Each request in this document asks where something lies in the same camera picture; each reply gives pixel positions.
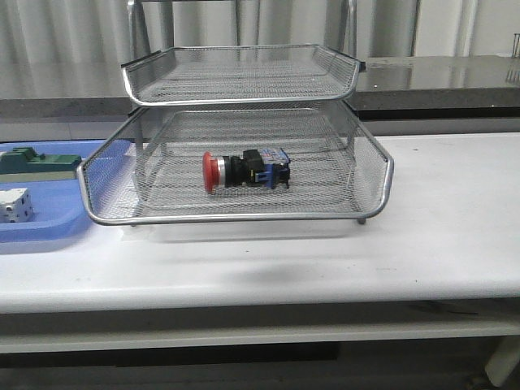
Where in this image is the blue plastic tray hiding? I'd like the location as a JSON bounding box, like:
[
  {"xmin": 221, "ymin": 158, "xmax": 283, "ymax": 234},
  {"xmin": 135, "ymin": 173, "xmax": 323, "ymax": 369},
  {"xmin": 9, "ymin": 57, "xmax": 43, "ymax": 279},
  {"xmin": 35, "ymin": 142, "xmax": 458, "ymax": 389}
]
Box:
[{"xmin": 1, "ymin": 140, "xmax": 102, "ymax": 244}]

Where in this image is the white table leg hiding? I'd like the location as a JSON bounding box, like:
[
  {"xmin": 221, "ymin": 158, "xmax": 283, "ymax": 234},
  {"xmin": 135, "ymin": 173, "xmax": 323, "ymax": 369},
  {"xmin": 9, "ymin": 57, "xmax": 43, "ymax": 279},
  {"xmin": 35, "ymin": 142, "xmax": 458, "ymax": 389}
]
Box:
[{"xmin": 484, "ymin": 336, "xmax": 520, "ymax": 388}]

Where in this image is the red emergency stop button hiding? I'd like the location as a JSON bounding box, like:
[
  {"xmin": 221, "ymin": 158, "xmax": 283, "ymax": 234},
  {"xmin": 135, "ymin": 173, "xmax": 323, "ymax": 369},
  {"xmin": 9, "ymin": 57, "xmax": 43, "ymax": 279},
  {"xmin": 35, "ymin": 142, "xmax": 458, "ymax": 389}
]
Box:
[{"xmin": 202, "ymin": 148, "xmax": 291, "ymax": 193}]

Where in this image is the grey pleated curtain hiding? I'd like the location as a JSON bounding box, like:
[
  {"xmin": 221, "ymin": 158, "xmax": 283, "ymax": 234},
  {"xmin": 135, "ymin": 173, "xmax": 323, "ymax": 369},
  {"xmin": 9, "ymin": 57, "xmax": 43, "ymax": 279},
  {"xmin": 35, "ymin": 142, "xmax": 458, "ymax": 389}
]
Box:
[{"xmin": 0, "ymin": 0, "xmax": 520, "ymax": 98}]

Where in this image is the white electrical connector block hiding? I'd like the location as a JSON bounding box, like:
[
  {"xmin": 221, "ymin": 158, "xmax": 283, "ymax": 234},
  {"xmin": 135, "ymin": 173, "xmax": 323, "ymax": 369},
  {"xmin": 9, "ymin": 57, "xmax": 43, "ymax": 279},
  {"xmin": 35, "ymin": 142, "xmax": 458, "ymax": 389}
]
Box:
[{"xmin": 1, "ymin": 188, "xmax": 33, "ymax": 223}]

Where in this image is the green terminal block module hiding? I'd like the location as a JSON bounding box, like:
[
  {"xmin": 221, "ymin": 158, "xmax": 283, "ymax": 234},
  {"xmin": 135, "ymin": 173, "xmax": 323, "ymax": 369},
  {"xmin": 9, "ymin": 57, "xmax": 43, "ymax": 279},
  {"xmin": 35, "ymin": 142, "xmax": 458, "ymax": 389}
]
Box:
[{"xmin": 1, "ymin": 147, "xmax": 82, "ymax": 183}]

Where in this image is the silver metal rack frame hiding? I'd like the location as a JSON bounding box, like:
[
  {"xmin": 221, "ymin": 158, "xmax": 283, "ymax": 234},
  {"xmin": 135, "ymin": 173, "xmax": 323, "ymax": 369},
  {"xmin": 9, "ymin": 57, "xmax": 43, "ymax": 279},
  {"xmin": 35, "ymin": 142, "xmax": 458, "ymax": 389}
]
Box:
[{"xmin": 137, "ymin": 1, "xmax": 357, "ymax": 221}]

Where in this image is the grey stone counter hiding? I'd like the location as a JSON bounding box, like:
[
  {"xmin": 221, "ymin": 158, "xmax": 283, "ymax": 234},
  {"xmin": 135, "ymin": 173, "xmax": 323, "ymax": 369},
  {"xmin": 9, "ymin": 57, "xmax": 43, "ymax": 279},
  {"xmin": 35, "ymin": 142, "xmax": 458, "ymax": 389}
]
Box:
[{"xmin": 1, "ymin": 55, "xmax": 519, "ymax": 120}]

